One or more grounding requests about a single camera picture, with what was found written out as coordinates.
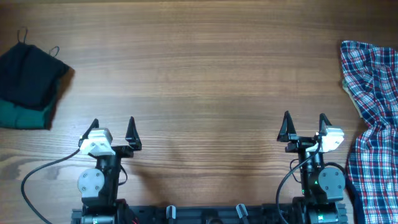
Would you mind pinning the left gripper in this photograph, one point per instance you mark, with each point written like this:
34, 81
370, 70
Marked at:
125, 151

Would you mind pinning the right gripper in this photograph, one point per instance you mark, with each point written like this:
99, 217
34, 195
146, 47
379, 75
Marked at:
289, 135

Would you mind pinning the red blue plaid garment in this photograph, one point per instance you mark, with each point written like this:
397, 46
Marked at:
372, 162

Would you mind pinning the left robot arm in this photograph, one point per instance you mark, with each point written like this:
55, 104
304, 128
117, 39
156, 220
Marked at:
99, 186

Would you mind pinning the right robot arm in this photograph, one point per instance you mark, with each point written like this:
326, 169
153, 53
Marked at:
322, 183

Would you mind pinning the beige garment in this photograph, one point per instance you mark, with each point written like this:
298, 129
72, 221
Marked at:
349, 88

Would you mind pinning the black folded garment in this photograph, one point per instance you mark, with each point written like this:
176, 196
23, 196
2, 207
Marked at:
29, 76

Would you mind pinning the green folded garment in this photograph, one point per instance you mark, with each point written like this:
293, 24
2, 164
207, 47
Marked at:
21, 117

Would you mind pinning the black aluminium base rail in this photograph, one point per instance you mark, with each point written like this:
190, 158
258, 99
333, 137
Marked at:
265, 213

